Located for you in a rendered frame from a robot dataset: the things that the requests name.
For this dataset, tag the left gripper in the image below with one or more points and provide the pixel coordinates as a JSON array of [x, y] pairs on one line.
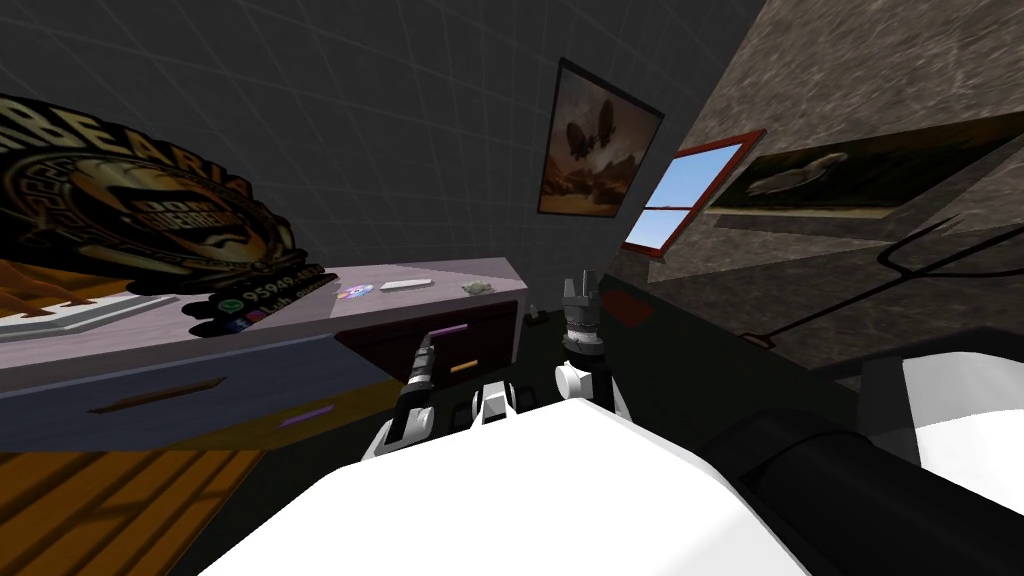
[[424, 364]]

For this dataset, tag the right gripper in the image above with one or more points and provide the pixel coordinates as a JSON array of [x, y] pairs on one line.
[[582, 312]]

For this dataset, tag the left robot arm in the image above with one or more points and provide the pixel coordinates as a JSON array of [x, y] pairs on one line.
[[410, 422]]

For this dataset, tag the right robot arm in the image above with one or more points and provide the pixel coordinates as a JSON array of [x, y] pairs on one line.
[[840, 496]]

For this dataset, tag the dark maroon drawer front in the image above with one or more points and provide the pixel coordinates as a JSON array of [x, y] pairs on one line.
[[384, 348]]

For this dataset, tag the white flat bar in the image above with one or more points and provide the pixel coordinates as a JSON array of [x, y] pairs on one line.
[[406, 284]]

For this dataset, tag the small grey green lump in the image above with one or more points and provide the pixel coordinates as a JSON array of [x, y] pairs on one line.
[[477, 288]]

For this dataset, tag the colourful round disc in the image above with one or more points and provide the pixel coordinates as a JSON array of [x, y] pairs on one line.
[[354, 291]]

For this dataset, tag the red framed window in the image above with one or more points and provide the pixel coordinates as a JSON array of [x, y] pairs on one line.
[[680, 196]]

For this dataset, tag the brown airship picture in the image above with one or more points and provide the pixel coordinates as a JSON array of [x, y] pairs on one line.
[[596, 148]]

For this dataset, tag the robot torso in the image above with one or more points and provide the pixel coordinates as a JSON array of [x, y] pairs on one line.
[[520, 496]]

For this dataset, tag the grey purple dresser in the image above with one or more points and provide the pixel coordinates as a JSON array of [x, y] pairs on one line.
[[160, 360]]

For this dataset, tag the wide dark landscape picture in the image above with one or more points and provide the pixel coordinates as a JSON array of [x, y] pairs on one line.
[[848, 180]]

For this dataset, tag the black gold round emblem picture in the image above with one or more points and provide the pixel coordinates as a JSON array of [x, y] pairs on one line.
[[136, 208]]

